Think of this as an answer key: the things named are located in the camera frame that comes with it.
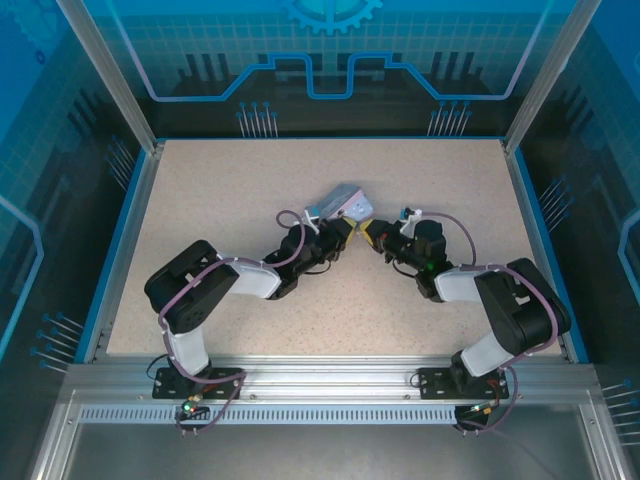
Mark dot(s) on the connector with green light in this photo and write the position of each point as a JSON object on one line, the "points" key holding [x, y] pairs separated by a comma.
{"points": [[484, 409], [192, 404]]}

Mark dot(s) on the aluminium frame post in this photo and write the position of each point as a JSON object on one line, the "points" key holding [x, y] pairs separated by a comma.
{"points": [[107, 70], [547, 70]]}

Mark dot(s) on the black base plate right arm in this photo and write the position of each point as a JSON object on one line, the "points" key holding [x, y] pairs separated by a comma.
{"points": [[435, 384]]}

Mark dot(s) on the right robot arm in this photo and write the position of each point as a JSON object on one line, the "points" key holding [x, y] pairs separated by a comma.
{"points": [[457, 285]]}

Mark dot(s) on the blue cartoon tin box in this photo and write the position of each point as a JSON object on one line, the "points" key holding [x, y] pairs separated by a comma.
{"points": [[345, 200]]}

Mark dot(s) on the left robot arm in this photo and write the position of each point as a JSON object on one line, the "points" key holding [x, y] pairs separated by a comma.
{"points": [[255, 281]]}

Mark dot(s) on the black base plate left arm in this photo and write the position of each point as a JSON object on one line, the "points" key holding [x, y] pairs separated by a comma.
{"points": [[167, 385]]}

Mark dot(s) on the aluminium side rail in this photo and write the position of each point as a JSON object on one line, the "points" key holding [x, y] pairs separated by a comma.
{"points": [[130, 240], [530, 210]]}

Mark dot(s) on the aluminium cross rail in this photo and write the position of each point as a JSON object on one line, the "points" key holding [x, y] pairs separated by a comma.
{"points": [[325, 372]]}

